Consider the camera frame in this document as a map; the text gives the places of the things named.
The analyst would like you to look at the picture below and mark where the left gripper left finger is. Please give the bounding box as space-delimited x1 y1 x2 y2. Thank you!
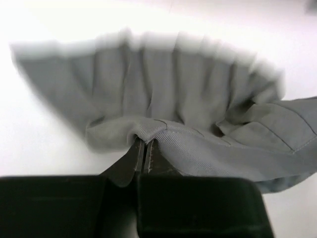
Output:
0 139 145 238

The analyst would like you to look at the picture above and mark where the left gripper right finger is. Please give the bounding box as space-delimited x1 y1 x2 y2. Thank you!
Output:
137 140 274 238

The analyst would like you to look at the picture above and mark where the grey pleated skirt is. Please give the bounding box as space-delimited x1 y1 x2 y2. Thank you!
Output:
10 33 317 193

